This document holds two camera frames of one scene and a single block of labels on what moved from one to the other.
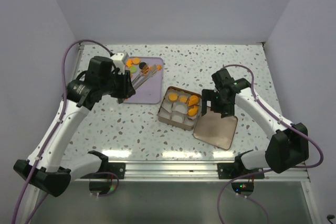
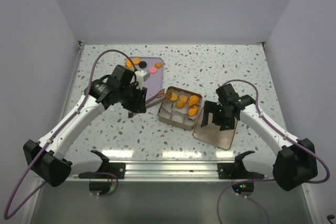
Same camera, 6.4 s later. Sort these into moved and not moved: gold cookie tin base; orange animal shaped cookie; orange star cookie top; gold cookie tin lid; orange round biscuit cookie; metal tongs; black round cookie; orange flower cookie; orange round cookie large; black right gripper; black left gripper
Moved: metal tongs; black right gripper; black left gripper
Not moved: gold cookie tin base; orange animal shaped cookie; gold cookie tin lid; orange star cookie top; orange round biscuit cookie; orange round cookie large; black round cookie; orange flower cookie
